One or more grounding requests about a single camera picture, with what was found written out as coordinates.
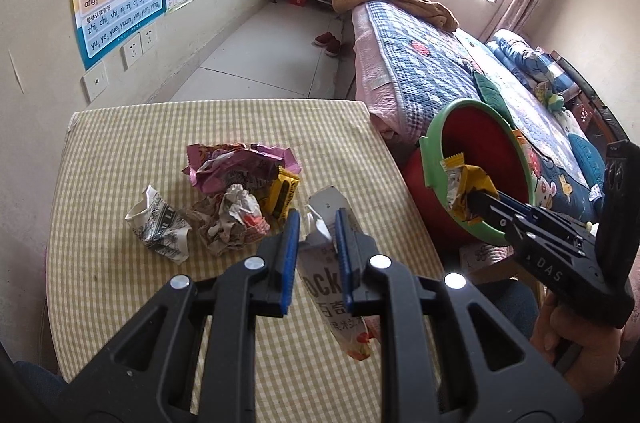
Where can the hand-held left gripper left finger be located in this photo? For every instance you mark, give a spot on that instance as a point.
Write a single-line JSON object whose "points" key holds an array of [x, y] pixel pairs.
{"points": [[290, 253]]}

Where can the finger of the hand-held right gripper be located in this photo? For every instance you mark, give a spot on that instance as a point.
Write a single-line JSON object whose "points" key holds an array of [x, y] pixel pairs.
{"points": [[545, 220], [500, 215]]}

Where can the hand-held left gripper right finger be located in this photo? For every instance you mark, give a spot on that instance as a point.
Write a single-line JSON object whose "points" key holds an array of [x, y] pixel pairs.
{"points": [[342, 253]]}

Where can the white snack carton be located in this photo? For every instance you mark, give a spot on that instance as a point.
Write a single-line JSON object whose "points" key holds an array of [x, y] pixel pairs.
{"points": [[320, 283]]}

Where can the yellow white snack wrapper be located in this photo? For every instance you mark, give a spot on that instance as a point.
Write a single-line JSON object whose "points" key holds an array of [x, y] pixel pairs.
{"points": [[472, 180]]}

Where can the red bucket with green rim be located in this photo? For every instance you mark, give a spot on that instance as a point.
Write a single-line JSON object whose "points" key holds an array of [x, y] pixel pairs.
{"points": [[480, 138]]}

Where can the person's right forearm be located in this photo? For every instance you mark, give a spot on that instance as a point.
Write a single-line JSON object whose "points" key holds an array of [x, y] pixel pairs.
{"points": [[634, 303]]}

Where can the person's right hand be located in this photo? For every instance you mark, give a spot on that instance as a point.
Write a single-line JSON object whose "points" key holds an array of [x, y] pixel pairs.
{"points": [[575, 343]]}

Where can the floral seat cushion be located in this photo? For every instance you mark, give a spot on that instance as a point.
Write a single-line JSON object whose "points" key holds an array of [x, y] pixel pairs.
{"points": [[482, 257]]}

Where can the yellow black snack wrapper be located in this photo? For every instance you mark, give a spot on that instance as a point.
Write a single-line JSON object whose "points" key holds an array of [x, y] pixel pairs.
{"points": [[282, 193]]}

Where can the crumpled paper wrapper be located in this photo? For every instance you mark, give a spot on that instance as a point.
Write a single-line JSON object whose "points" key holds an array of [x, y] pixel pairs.
{"points": [[235, 218]]}

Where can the person's right leg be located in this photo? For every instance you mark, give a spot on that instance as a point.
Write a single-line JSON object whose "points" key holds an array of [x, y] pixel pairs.
{"points": [[510, 308]]}

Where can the person's leg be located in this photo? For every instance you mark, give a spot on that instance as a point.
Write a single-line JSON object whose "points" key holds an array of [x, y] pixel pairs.
{"points": [[37, 380], [510, 308]]}

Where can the bed with quilted cover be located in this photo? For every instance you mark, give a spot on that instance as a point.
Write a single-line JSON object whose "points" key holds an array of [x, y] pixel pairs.
{"points": [[545, 143]]}

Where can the purple snack wrapper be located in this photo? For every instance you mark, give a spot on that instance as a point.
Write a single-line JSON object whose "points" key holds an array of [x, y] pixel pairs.
{"points": [[220, 168]]}

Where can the green leaf cushion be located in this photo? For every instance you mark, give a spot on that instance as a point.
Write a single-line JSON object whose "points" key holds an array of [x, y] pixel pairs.
{"points": [[492, 95]]}

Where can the green plush toy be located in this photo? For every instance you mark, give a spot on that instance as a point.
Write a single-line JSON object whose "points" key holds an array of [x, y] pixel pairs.
{"points": [[552, 98]]}

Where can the dark wooden headboard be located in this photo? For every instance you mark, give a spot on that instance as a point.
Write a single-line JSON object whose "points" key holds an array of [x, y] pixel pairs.
{"points": [[595, 103]]}

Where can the crumpled printed paper cup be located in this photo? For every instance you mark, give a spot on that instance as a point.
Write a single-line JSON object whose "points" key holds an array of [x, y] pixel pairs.
{"points": [[160, 228]]}

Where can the blue patterned pillow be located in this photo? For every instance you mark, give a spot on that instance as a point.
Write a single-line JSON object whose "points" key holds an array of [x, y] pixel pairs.
{"points": [[525, 55]]}

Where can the blue checked quilt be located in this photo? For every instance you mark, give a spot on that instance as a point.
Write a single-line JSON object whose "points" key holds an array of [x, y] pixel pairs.
{"points": [[425, 63]]}

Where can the pink bedspread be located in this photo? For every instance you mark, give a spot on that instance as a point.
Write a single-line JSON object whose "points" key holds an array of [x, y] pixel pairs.
{"points": [[370, 68]]}

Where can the mustard yellow blanket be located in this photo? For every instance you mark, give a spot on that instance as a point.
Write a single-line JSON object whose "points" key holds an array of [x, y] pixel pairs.
{"points": [[390, 0]]}

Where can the person's left leg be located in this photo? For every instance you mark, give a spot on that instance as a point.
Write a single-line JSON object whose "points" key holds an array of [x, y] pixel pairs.
{"points": [[37, 380]]}

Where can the white wall socket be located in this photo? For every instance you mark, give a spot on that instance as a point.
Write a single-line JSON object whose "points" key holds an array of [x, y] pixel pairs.
{"points": [[95, 80], [148, 39], [131, 53]]}

